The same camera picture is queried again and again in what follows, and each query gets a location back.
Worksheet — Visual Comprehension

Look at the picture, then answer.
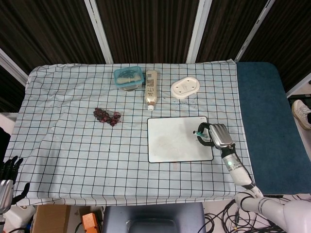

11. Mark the black floor cable tangle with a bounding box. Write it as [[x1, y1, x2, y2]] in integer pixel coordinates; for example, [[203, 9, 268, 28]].
[[189, 194, 296, 233]]

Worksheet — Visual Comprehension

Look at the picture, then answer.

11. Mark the cream oval soap dish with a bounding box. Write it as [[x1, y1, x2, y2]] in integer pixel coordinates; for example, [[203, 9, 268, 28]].
[[170, 76, 201, 100]]

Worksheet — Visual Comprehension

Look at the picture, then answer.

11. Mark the white plastic container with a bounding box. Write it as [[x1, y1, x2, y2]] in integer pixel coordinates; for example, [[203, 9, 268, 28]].
[[0, 205, 36, 231]]

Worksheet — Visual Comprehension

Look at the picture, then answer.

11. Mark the white frame post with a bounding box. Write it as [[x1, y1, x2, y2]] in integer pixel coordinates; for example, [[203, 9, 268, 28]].
[[0, 47, 29, 84], [285, 71, 311, 98], [84, 0, 114, 65], [186, 0, 215, 63], [234, 0, 277, 63]]

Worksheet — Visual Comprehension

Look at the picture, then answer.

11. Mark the clear container with blue lid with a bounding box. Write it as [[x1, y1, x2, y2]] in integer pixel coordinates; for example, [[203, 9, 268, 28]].
[[113, 66, 146, 89]]

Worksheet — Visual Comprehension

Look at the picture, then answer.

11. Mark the dark red grape bunch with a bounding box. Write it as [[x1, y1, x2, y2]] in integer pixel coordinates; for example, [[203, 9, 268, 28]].
[[93, 107, 122, 127]]

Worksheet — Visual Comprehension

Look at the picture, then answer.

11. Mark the orange plastic device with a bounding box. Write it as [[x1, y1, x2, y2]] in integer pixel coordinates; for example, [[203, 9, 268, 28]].
[[81, 213, 103, 233]]

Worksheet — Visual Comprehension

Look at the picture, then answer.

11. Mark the white drawing board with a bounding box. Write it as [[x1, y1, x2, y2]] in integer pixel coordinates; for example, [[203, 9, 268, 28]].
[[147, 116, 214, 164]]

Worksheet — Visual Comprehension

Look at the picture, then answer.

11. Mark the beige squeeze bottle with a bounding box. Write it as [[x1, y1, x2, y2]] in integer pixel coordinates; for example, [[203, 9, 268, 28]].
[[144, 69, 158, 112]]

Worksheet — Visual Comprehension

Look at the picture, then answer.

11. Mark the blue table pad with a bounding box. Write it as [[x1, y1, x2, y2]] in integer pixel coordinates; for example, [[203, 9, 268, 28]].
[[235, 62, 309, 196]]

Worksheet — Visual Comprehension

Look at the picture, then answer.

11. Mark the green white marker pen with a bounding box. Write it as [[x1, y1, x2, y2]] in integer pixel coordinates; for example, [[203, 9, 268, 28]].
[[192, 130, 211, 140]]

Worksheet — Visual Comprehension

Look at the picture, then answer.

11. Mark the white sneaker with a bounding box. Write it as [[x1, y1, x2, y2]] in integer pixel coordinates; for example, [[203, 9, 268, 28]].
[[291, 99, 311, 131]]

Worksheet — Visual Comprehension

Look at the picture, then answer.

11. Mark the white black checked tablecloth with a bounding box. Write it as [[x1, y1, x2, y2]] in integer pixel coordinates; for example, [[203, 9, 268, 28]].
[[6, 59, 257, 207]]

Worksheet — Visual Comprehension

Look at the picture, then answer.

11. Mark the brown cardboard box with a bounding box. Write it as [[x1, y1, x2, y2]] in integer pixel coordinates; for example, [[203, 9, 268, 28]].
[[33, 205, 71, 233]]

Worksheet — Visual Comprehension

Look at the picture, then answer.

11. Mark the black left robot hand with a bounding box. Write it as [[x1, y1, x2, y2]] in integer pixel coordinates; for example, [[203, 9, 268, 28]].
[[0, 156, 31, 215]]

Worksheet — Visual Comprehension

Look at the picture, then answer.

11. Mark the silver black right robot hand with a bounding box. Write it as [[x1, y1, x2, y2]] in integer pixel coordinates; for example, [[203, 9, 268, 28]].
[[196, 122, 235, 149]]

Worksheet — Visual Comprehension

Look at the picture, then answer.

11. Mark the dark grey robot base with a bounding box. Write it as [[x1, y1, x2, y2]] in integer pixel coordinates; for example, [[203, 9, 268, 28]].
[[101, 203, 207, 233]]

